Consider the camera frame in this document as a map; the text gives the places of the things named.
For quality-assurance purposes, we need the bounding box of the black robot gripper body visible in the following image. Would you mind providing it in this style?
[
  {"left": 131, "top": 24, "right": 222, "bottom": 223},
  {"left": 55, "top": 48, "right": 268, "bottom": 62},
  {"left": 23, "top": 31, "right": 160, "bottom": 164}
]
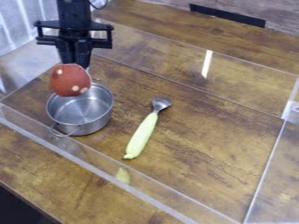
[{"left": 33, "top": 0, "right": 113, "bottom": 49}]

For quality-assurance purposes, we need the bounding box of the small silver pot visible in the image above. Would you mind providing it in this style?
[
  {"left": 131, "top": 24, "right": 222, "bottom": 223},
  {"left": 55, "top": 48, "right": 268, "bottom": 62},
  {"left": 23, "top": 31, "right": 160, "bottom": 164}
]
[{"left": 45, "top": 83, "right": 113, "bottom": 137}]

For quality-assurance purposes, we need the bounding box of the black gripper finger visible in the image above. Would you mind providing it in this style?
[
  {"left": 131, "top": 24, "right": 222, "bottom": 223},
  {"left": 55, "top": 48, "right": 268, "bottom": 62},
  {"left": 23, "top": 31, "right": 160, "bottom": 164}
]
[
  {"left": 57, "top": 41, "right": 74, "bottom": 64},
  {"left": 74, "top": 42, "right": 91, "bottom": 69}
]

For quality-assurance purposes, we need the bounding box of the clear acrylic enclosure wall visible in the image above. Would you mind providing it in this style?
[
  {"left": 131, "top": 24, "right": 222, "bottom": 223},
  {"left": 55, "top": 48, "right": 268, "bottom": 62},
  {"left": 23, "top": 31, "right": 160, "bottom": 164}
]
[{"left": 0, "top": 24, "right": 299, "bottom": 224}]

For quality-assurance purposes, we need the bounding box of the black bar in background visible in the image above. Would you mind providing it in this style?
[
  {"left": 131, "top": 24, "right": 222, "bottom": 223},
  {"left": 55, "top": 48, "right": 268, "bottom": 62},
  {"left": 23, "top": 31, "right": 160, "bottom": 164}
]
[{"left": 189, "top": 3, "right": 266, "bottom": 28}]

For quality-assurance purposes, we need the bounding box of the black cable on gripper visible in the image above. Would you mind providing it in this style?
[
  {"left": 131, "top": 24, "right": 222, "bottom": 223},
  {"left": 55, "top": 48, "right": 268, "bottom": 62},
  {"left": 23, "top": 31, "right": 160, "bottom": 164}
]
[{"left": 86, "top": 0, "right": 109, "bottom": 11}]

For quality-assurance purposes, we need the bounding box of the spoon with yellow-green handle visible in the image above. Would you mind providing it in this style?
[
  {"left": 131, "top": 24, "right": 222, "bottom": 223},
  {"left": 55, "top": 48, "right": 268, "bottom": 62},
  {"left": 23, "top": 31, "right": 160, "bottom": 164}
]
[{"left": 123, "top": 97, "right": 172, "bottom": 159}]

